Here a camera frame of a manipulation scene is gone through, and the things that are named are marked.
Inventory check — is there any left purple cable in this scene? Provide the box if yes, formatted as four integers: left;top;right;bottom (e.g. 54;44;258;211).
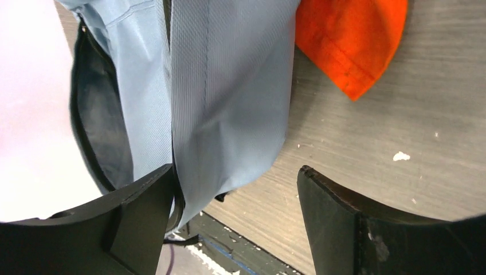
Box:
165;242;176;275

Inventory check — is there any blue student backpack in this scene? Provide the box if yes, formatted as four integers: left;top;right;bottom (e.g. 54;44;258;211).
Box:
61;1;299;231

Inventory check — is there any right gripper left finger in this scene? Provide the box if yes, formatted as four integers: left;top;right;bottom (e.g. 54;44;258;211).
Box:
1;164;175;274

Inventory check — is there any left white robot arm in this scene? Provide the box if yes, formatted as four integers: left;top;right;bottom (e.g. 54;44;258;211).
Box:
1;1;101;222

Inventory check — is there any orange cloth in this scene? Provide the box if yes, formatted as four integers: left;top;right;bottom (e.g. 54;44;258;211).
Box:
295;0;408;100

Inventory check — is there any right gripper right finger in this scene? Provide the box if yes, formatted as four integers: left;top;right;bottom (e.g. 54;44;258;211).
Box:
297;166;485;274

